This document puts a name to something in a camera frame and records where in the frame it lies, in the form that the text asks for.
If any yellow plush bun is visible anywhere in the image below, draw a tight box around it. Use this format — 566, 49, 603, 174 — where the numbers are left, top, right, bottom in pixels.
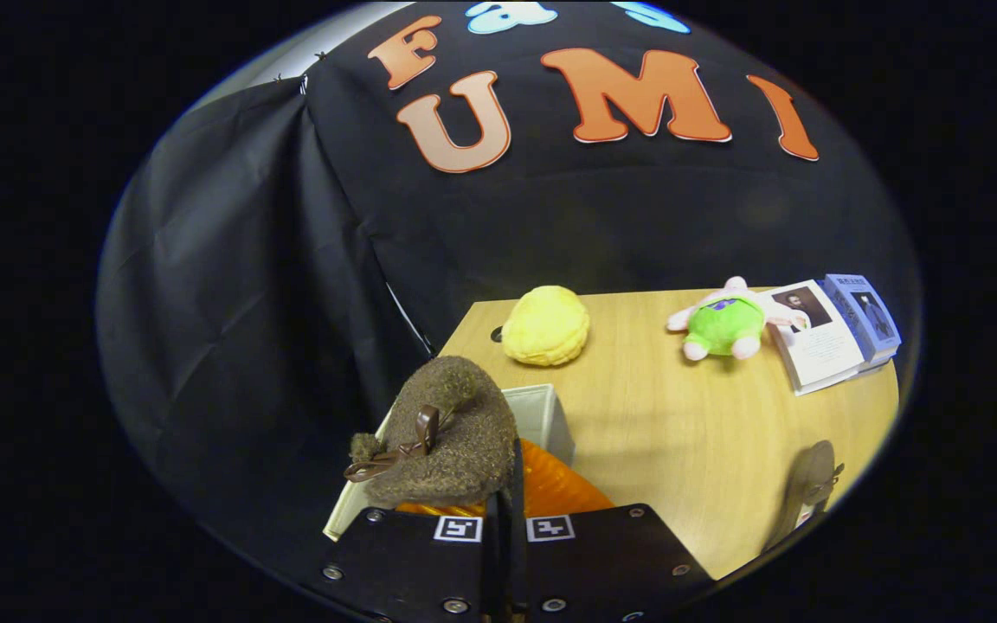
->
501, 286, 591, 367

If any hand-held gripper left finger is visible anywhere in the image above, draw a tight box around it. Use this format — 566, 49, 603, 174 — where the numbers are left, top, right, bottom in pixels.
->
318, 493, 505, 623

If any grey fabric storage box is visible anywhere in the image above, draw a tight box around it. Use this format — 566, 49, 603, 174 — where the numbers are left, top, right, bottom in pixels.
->
323, 383, 577, 542

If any blue book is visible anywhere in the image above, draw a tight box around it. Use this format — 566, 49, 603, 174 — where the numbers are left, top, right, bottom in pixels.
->
823, 273, 903, 369

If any black backdrop cloth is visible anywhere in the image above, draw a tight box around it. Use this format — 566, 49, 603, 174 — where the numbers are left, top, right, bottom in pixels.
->
96, 0, 923, 572

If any green and pink plush toy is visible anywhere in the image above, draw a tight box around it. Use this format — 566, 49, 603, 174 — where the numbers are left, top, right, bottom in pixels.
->
667, 277, 807, 362

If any brown fuzzy shoe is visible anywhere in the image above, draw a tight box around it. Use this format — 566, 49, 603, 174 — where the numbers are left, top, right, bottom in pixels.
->
343, 355, 521, 511
762, 440, 846, 555

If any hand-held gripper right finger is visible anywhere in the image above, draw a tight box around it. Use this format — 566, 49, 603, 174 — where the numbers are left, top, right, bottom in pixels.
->
507, 437, 717, 623

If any white book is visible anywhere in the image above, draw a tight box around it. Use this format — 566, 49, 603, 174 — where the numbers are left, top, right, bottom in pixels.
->
758, 279, 867, 397

